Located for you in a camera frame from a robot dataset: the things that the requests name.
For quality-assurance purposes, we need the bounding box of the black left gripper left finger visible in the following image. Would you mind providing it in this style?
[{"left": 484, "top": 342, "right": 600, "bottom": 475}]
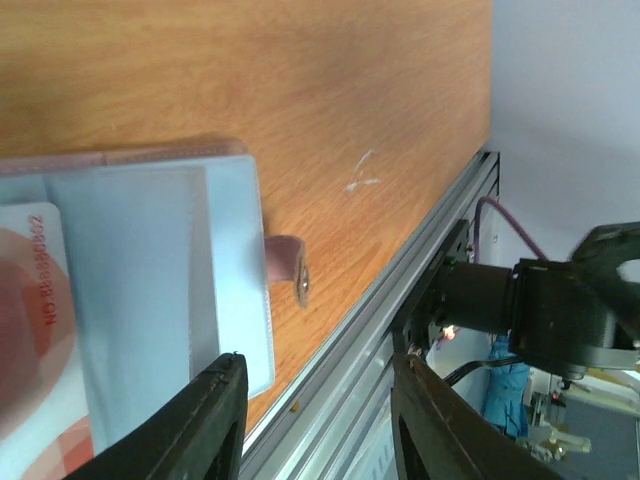
[{"left": 67, "top": 353, "right": 248, "bottom": 480}]

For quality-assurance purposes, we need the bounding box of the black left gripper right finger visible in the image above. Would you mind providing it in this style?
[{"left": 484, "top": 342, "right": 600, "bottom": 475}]
[{"left": 391, "top": 353, "right": 560, "bottom": 480}]

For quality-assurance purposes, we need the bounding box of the aluminium front rail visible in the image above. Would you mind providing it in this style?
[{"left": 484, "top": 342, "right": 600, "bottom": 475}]
[{"left": 239, "top": 152, "right": 500, "bottom": 479}]

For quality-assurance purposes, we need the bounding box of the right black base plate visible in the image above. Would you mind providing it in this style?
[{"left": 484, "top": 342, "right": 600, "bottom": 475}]
[{"left": 390, "top": 219, "right": 470, "bottom": 357}]

